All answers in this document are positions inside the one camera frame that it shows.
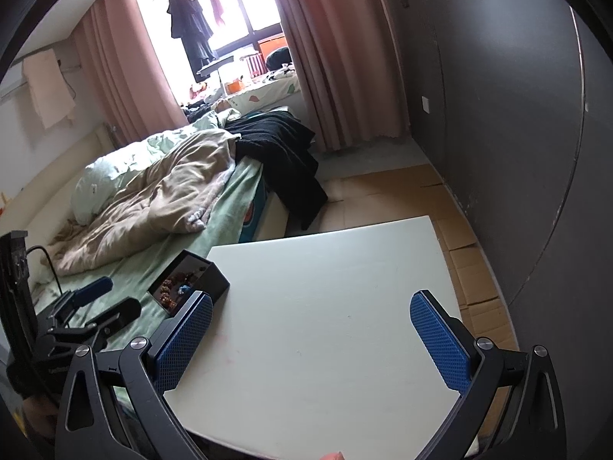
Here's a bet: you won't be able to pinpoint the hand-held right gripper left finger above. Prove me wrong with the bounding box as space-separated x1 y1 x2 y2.
55 290 214 460

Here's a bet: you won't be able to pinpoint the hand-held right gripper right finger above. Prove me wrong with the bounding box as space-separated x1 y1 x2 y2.
409 290 568 460

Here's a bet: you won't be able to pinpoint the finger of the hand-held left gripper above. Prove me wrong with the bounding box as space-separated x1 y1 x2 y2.
72 276 114 308
89 297 143 347

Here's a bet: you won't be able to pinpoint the dark brown bead bracelet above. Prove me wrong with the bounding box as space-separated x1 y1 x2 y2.
152 271 193 311

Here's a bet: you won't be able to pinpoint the black jewelry box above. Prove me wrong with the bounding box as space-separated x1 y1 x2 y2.
147 249 231 318

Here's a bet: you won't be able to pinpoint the person's left hand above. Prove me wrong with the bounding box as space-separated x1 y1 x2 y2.
21 395 61 440

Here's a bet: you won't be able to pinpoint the bed with green sheet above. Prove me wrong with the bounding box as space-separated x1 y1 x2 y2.
0 110 289 360

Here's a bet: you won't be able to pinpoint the flattened cardboard sheets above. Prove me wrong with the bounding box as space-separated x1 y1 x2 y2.
315 163 521 356

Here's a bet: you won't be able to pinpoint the beige blanket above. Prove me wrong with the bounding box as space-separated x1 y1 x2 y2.
47 129 239 275

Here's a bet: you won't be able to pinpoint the light green duvet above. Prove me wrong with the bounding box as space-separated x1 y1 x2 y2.
71 108 243 227

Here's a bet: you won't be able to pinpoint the beige towel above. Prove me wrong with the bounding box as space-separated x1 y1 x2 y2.
21 50 78 130

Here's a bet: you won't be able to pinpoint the black clothing pile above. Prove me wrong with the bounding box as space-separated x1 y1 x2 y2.
221 111 329 232

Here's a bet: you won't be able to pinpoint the white air conditioner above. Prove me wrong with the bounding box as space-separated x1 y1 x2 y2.
0 60 30 100

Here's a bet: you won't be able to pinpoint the pink curtain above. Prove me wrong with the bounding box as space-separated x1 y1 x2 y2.
267 0 411 155
71 0 191 148

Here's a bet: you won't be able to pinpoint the grey folding rack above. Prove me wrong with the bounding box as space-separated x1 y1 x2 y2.
195 54 238 88

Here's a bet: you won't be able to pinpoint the printed window seat cushion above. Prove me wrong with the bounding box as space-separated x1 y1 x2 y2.
219 68 303 117

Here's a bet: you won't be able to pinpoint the hanging black clothes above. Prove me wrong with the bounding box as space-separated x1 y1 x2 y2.
166 0 218 74

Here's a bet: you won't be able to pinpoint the black bag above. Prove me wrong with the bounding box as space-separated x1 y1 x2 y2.
265 47 293 71

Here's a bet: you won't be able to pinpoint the orange box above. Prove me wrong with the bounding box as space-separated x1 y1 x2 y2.
258 33 286 76

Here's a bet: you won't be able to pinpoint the black cable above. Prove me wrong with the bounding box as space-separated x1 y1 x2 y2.
26 245 63 299

